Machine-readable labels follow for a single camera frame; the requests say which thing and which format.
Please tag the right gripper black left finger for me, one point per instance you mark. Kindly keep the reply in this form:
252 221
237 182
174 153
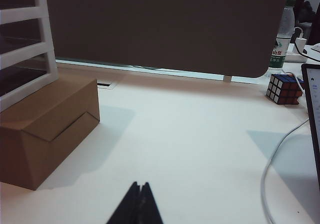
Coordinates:
127 209

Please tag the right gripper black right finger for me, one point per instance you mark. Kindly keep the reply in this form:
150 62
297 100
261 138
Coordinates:
150 209

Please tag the smoked drawer with ribbed back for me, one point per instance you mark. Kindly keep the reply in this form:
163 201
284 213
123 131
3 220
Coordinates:
20 32

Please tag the brown cardboard box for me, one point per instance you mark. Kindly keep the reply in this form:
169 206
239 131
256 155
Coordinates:
37 139

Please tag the rubik's cube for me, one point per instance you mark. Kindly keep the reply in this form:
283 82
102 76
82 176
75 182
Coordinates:
282 90

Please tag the long grey desk divider panel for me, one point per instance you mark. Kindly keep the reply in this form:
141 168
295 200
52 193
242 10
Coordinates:
162 29

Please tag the black framed tablet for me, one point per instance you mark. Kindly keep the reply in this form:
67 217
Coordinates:
315 96

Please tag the white power strip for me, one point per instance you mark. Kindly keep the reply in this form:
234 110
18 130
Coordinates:
296 56

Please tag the white plug charger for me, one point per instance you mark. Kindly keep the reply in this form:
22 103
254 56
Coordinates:
300 44

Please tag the green label water bottle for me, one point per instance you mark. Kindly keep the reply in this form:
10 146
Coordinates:
283 29

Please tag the black monitor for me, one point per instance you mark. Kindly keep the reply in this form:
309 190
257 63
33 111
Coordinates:
315 31

